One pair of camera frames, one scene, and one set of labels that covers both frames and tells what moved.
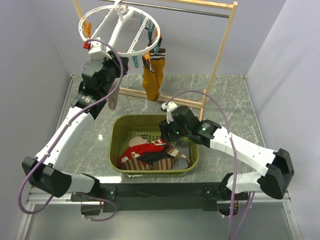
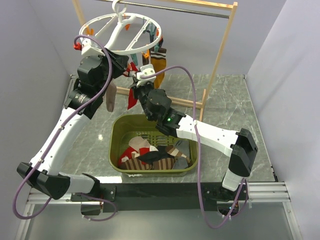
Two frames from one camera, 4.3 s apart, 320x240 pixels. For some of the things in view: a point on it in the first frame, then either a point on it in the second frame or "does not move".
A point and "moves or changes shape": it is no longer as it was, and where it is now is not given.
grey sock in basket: (181, 163) does not move
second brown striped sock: (135, 164) does not move
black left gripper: (115, 62) does not move
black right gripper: (165, 127) -> (138, 88)
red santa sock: (155, 146) moves or changes shape
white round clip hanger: (124, 12) moves or changes shape
